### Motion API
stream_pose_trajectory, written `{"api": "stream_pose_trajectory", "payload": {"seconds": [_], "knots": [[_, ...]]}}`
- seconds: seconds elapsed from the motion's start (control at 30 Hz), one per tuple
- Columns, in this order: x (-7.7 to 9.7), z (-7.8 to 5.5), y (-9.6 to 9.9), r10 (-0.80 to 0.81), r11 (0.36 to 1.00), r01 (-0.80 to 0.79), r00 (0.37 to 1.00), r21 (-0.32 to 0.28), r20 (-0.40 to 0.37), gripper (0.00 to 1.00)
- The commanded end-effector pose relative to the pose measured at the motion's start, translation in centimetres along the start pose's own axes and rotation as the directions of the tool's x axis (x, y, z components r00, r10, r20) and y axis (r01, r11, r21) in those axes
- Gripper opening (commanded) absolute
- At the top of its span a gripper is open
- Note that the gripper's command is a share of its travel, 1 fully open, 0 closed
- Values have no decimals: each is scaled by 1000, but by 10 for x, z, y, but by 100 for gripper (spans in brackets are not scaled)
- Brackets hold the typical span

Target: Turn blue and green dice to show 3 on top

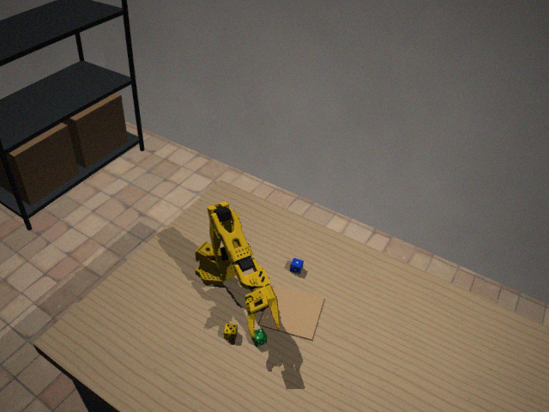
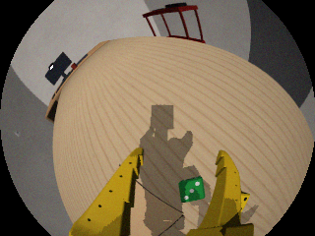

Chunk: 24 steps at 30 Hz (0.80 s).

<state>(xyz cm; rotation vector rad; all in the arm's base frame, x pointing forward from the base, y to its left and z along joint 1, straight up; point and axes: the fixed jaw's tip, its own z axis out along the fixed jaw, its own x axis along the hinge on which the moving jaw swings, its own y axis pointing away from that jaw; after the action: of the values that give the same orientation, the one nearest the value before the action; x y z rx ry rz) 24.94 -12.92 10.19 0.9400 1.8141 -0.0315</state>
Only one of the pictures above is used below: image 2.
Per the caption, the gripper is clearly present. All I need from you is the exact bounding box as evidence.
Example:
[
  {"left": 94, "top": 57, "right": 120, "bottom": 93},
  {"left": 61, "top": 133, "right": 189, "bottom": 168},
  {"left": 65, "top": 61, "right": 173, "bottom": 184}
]
[{"left": 69, "top": 147, "right": 254, "bottom": 236}]

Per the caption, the green die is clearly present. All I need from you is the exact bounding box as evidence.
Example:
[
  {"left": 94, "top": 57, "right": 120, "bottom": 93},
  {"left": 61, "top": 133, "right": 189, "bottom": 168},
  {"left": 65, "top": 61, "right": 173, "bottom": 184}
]
[{"left": 178, "top": 176, "right": 205, "bottom": 203}]

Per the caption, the yellow die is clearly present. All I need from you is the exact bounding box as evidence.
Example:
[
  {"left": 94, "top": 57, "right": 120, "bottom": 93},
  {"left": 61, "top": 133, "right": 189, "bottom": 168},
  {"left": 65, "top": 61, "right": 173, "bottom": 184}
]
[{"left": 241, "top": 192, "right": 250, "bottom": 212}]

